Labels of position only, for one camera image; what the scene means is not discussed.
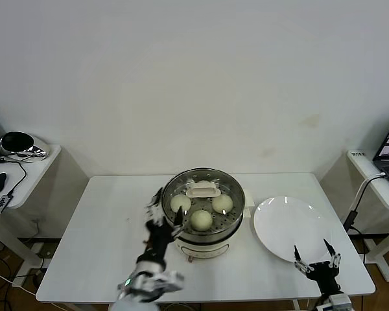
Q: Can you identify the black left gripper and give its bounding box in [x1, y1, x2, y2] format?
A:
[145, 189, 185, 260]

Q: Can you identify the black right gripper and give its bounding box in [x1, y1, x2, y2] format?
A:
[292, 238, 342, 295]

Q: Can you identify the round glass pot lid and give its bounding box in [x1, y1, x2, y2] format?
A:
[163, 168, 245, 235]

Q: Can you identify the stainless steel steamer basket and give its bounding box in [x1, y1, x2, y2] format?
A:
[161, 167, 255, 242]

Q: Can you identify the white round plate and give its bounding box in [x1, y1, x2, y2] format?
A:
[253, 195, 333, 264]

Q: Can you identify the white electric cooker base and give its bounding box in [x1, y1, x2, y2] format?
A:
[161, 194, 254, 262]

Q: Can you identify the white side table with mouse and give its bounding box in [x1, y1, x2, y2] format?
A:
[0, 144, 89, 270]

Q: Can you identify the small grey usb adapter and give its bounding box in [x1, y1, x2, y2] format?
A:
[0, 193, 14, 214]

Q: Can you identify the black power adapter cable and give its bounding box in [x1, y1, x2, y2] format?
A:
[342, 209, 360, 234]

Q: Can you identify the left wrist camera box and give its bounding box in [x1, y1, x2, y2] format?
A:
[154, 271, 185, 292]

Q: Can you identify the white charging cable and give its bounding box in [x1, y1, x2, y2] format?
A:
[351, 172, 387, 211]

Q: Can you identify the thin black desk cable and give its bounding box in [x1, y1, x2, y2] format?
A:
[0, 156, 28, 199]

